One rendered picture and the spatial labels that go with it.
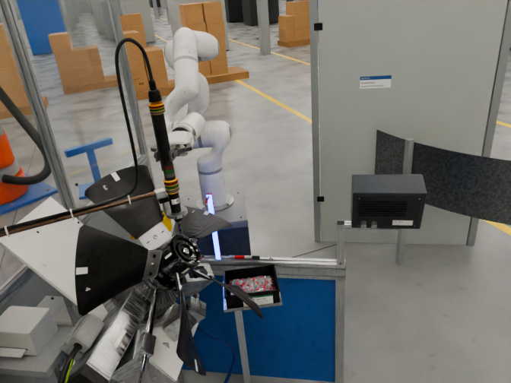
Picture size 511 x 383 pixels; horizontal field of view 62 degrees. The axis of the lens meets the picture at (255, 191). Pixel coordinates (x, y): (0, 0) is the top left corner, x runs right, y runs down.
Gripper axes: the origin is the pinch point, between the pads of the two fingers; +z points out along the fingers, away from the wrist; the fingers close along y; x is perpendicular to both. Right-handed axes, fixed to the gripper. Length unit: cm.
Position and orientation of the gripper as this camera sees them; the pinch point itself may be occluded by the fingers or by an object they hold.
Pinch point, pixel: (165, 154)
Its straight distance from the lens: 132.0
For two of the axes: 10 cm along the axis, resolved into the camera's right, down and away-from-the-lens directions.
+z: -1.6, 4.5, -8.8
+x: -0.8, -8.9, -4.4
